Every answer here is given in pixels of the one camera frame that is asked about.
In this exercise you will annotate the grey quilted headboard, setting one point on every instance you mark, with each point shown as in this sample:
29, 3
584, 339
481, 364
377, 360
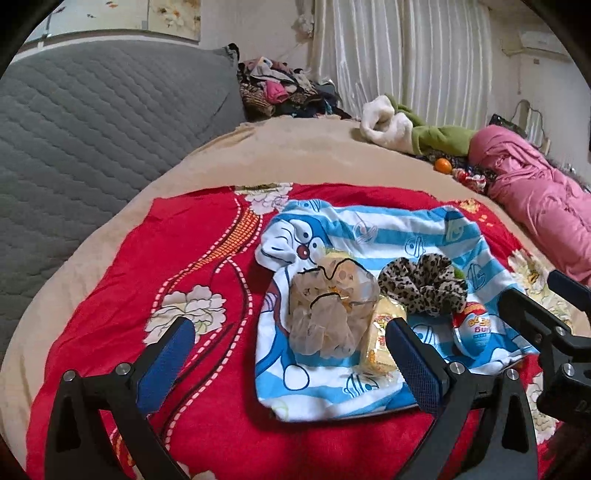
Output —
92, 138

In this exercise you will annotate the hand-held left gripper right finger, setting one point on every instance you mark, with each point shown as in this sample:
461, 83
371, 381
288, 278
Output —
411, 364

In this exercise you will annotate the leopard print scrunchie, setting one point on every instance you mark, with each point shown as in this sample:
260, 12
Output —
415, 286

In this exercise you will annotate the pink quilt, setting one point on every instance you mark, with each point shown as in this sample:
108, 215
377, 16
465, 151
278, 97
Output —
531, 194

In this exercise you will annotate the blue striped cartoon cloth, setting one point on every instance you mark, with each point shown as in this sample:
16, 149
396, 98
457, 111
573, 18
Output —
406, 226

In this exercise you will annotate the orange tangerine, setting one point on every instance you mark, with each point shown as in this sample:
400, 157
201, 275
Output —
442, 165

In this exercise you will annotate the red floral blanket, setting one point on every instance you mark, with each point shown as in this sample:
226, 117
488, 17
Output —
221, 415

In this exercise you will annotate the pile of clothes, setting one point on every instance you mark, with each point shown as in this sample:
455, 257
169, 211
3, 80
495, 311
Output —
281, 92

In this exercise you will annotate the white curtain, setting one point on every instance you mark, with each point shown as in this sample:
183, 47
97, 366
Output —
406, 55

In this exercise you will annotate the green fleece-lined garment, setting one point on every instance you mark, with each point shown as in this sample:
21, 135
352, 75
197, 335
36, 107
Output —
438, 136

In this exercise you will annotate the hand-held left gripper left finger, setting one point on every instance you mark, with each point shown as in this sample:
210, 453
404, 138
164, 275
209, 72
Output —
166, 364

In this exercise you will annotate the beige hanging cloth bundle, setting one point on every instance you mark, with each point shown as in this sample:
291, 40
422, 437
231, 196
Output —
304, 25

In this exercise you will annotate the white air conditioner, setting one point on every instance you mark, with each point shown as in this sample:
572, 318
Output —
542, 40

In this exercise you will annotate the beige sheer scrunchie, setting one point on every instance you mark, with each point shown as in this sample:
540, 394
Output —
323, 318

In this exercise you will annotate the pile of wrapped candies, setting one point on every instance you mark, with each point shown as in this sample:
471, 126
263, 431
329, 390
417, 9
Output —
471, 177

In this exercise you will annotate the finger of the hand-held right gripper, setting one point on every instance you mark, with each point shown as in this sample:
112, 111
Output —
531, 318
570, 288

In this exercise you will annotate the floral wall poster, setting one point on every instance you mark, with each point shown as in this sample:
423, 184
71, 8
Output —
175, 18

